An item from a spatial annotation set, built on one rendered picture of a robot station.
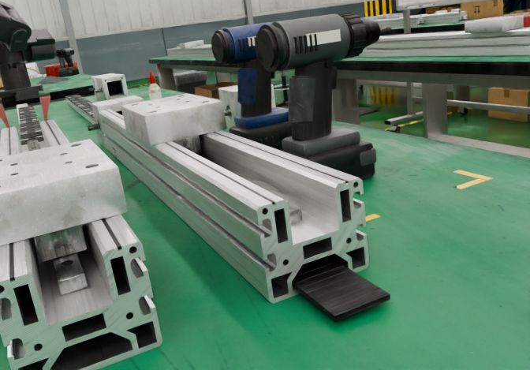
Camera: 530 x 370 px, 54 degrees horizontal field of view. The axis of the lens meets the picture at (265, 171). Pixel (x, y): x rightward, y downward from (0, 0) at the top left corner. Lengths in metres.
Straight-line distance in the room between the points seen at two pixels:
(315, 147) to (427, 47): 1.64
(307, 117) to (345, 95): 2.12
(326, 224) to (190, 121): 0.31
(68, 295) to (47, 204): 0.07
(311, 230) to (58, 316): 0.21
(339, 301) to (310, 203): 0.11
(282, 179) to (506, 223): 0.23
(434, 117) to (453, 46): 1.09
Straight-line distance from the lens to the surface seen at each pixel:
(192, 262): 0.53
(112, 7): 12.35
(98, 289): 0.42
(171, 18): 12.69
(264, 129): 0.89
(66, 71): 4.60
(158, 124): 0.70
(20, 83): 1.30
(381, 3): 8.93
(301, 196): 0.49
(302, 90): 0.67
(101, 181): 0.44
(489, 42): 2.06
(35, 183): 0.44
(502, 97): 4.62
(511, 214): 0.59
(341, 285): 0.44
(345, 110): 2.79
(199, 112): 0.71
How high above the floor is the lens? 1.00
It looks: 16 degrees down
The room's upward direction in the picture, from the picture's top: 8 degrees counter-clockwise
